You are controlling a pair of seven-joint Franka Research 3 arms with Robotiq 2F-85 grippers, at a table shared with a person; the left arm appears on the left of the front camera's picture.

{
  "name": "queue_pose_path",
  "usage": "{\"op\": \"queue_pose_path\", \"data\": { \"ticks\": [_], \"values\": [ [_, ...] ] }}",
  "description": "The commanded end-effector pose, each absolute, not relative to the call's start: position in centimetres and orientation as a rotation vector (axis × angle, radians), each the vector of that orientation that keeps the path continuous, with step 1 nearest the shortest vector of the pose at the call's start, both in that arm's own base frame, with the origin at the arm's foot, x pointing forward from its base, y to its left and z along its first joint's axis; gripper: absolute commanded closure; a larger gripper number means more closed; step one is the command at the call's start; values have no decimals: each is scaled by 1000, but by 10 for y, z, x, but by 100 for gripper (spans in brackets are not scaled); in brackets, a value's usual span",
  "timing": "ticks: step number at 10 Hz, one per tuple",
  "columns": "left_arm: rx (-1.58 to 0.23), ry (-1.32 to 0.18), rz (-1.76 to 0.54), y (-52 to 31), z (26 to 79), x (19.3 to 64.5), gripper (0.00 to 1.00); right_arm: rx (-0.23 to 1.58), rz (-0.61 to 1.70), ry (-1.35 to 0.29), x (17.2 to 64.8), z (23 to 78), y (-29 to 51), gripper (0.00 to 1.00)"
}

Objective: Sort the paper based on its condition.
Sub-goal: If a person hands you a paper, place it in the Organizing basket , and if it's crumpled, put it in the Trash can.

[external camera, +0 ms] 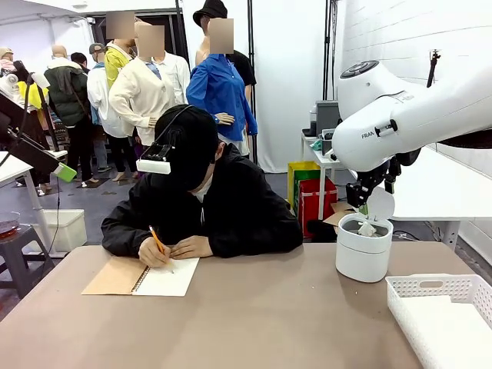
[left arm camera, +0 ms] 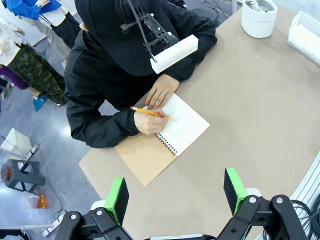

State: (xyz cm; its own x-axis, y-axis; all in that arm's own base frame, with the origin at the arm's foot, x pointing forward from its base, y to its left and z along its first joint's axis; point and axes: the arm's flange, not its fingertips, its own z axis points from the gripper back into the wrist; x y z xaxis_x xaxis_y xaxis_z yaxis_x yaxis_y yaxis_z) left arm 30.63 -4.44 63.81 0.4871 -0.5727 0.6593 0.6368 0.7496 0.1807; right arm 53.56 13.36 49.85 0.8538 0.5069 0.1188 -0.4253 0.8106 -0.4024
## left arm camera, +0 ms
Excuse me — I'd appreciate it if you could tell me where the white storage box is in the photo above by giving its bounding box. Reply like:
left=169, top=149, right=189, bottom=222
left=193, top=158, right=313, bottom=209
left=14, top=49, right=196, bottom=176
left=0, top=127, right=33, bottom=161

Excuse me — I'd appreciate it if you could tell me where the white perforated plastic basket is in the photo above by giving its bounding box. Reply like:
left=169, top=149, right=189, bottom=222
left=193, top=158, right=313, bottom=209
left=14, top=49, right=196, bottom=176
left=287, top=11, right=320, bottom=66

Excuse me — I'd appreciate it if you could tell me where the camouflage skirt mannequin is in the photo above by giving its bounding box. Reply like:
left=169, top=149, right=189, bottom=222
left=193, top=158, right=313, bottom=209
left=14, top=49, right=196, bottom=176
left=0, top=17, right=67, bottom=106

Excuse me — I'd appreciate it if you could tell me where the person's right forearm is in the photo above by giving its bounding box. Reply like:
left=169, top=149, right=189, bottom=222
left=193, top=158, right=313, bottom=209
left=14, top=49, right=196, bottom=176
left=71, top=108, right=141, bottom=149

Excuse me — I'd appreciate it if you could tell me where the bowl with orange contents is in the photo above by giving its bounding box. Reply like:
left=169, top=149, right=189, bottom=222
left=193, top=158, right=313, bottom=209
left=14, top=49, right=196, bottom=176
left=0, top=166, right=12, bottom=183

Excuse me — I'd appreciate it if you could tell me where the black cable bundle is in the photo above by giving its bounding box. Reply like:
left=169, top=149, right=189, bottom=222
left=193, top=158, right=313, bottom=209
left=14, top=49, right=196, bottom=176
left=289, top=199, right=320, bottom=240

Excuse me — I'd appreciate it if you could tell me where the person's right hand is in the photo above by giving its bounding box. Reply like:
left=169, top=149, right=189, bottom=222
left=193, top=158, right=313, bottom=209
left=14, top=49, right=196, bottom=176
left=133, top=107, right=169, bottom=136

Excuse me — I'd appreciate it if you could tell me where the white power strip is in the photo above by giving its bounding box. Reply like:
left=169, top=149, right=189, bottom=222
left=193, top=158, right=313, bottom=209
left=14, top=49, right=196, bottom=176
left=41, top=217, right=66, bottom=237

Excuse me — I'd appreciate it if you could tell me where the black cap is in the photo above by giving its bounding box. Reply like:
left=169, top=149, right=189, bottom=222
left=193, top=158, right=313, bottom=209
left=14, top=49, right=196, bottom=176
left=74, top=0, right=166, bottom=77

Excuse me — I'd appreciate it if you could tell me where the grey plastic stool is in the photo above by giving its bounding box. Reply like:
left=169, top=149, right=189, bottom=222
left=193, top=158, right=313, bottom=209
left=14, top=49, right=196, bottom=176
left=1, top=158, right=46, bottom=193

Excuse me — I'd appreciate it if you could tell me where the flat white paper sheet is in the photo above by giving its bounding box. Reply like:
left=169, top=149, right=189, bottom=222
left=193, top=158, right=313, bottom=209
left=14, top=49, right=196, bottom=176
left=297, top=26, right=320, bottom=51

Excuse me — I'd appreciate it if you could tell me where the crumpled white paper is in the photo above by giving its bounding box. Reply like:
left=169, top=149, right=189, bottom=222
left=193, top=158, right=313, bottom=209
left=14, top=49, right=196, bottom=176
left=246, top=0, right=270, bottom=12

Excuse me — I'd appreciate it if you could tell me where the person in black jacket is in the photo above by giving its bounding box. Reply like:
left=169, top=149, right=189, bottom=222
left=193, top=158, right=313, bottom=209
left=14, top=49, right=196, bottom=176
left=63, top=0, right=218, bottom=149

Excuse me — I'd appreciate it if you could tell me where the person's left forearm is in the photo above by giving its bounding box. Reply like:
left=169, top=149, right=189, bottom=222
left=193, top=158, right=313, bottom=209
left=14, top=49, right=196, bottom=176
left=162, top=24, right=218, bottom=82

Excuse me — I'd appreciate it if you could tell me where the blue mannequin base plate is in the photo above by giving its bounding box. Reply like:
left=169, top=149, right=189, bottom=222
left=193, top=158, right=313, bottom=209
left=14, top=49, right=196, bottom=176
left=33, top=94, right=48, bottom=113

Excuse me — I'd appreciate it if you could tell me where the grey cable bundle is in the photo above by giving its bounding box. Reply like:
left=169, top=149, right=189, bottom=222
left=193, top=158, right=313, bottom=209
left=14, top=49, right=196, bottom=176
left=289, top=149, right=320, bottom=240

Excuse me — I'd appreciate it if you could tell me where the purple sleeved mannequin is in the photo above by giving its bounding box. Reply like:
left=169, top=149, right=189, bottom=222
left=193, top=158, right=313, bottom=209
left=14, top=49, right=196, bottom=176
left=0, top=64, right=41, bottom=98

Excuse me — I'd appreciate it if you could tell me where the clear jug with orange liquid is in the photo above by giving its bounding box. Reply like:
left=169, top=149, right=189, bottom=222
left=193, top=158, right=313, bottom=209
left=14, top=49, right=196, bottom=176
left=28, top=193, right=48, bottom=210

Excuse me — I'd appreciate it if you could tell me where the spiral notebook with kraft cover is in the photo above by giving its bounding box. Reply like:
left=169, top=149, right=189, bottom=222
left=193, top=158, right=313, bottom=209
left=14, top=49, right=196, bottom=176
left=114, top=92, right=211, bottom=187

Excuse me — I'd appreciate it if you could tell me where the white trash bin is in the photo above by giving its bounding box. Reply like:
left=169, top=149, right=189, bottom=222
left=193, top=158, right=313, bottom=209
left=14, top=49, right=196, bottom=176
left=241, top=0, right=278, bottom=39

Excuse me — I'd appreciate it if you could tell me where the person's left hand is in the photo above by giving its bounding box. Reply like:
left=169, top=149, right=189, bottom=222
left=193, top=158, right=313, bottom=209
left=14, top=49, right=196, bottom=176
left=144, top=73, right=181, bottom=110

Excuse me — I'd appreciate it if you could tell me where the white pole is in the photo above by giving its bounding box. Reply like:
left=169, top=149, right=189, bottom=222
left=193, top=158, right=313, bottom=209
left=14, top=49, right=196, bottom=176
left=0, top=223, right=55, bottom=232

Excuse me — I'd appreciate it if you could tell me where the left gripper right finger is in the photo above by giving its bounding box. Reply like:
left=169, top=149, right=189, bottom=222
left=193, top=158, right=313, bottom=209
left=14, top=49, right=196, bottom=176
left=216, top=167, right=309, bottom=240

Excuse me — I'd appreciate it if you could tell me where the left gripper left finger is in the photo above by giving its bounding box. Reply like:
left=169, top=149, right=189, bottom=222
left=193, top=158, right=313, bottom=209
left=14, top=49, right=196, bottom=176
left=54, top=176, right=133, bottom=240

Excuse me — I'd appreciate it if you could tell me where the yellow pencil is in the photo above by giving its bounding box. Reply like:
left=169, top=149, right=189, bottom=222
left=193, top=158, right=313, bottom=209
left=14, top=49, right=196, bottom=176
left=129, top=106, right=176, bottom=121

